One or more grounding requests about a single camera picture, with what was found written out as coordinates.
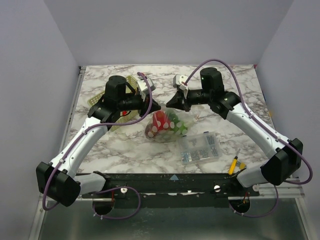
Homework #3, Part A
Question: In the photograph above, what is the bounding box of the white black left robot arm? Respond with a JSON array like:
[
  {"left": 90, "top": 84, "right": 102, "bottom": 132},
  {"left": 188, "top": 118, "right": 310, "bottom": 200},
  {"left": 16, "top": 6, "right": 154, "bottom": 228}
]
[{"left": 36, "top": 72, "right": 161, "bottom": 211}]

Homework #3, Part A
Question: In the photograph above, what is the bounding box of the clear zip top bag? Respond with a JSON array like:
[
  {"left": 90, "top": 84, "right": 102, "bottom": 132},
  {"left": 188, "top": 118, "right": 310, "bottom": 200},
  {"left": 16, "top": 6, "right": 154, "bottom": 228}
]
[{"left": 144, "top": 107, "right": 199, "bottom": 143}]

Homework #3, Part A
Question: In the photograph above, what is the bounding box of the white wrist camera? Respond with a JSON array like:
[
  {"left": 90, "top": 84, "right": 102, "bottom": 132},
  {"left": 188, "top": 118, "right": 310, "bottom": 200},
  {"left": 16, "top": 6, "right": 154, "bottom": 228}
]
[
  {"left": 136, "top": 72, "right": 156, "bottom": 100},
  {"left": 172, "top": 74, "right": 189, "bottom": 91}
]

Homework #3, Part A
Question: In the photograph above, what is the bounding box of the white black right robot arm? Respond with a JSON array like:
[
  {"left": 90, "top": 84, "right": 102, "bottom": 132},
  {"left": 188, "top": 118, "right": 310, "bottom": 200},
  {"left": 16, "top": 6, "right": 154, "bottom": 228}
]
[{"left": 166, "top": 67, "right": 303, "bottom": 196}]

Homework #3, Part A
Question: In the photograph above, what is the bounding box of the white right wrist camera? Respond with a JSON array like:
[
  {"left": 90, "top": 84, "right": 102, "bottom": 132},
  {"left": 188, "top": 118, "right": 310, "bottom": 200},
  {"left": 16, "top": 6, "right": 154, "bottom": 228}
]
[{"left": 172, "top": 74, "right": 189, "bottom": 91}]

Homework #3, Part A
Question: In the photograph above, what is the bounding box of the yellow handled screwdriver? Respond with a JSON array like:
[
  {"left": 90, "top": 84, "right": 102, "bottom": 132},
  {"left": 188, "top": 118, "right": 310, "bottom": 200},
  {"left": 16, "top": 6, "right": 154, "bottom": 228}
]
[{"left": 228, "top": 148, "right": 241, "bottom": 175}]

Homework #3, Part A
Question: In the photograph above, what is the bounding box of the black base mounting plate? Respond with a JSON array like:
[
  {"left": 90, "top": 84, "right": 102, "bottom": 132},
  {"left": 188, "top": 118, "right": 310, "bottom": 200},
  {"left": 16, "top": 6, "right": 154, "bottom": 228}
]
[{"left": 82, "top": 173, "right": 260, "bottom": 208}]

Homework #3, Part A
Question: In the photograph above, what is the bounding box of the clear plastic screw box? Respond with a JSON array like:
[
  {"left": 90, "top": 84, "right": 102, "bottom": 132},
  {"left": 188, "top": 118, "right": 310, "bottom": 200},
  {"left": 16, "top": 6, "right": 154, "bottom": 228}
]
[{"left": 177, "top": 131, "right": 222, "bottom": 165}]

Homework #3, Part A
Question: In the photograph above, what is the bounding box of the pale green perforated basket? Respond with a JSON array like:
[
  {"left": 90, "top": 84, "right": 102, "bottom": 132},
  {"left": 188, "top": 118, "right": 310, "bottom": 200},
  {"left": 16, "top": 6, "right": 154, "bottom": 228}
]
[{"left": 88, "top": 75, "right": 143, "bottom": 123}]

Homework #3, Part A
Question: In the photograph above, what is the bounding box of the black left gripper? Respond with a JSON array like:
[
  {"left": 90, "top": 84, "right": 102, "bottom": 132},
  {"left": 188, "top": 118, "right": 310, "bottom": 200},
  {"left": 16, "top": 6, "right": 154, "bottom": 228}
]
[{"left": 118, "top": 91, "right": 162, "bottom": 119}]

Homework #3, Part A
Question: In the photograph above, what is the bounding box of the red toy bell pepper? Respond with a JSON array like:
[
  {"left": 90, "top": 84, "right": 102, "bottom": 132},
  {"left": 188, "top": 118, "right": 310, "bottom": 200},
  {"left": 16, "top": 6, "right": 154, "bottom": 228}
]
[{"left": 144, "top": 110, "right": 170, "bottom": 138}]

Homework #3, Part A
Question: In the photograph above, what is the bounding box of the green bell pepper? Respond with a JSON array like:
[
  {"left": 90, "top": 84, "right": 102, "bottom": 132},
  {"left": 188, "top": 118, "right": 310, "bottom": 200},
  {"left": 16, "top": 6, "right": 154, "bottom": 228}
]
[{"left": 168, "top": 112, "right": 188, "bottom": 136}]

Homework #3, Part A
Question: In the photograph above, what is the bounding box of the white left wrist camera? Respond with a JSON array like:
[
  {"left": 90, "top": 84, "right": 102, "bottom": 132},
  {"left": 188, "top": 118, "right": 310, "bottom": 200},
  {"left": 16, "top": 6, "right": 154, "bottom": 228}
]
[{"left": 136, "top": 72, "right": 156, "bottom": 100}]

